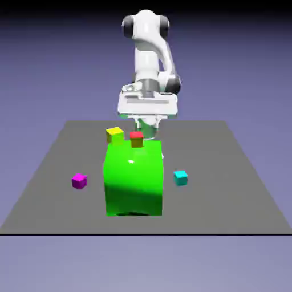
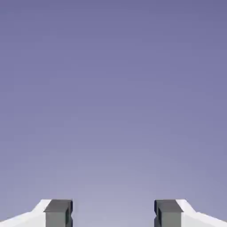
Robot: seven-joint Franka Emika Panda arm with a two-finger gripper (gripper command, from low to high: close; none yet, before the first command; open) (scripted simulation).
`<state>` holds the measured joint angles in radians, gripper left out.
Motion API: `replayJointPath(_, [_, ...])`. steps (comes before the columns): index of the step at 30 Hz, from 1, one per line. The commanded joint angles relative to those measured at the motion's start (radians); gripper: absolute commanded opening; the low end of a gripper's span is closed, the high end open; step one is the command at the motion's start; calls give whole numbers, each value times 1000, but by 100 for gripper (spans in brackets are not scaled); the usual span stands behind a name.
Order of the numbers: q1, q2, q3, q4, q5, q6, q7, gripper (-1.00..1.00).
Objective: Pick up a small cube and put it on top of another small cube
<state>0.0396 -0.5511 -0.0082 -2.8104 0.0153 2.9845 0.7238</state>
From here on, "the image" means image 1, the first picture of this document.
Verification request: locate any small cyan cube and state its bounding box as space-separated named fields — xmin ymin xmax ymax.
xmin=173 ymin=170 xmax=189 ymax=186

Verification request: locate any small magenta cube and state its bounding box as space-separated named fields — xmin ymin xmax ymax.
xmin=71 ymin=173 xmax=88 ymax=190

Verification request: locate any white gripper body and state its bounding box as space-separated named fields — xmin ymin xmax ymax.
xmin=117 ymin=91 xmax=179 ymax=120

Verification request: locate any large green box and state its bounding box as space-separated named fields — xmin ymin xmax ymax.
xmin=103 ymin=139 xmax=164 ymax=217

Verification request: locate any small yellow cube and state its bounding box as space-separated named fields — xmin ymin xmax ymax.
xmin=106 ymin=127 xmax=125 ymax=146

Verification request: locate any small red cube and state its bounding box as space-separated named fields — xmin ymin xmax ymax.
xmin=129 ymin=131 xmax=144 ymax=148

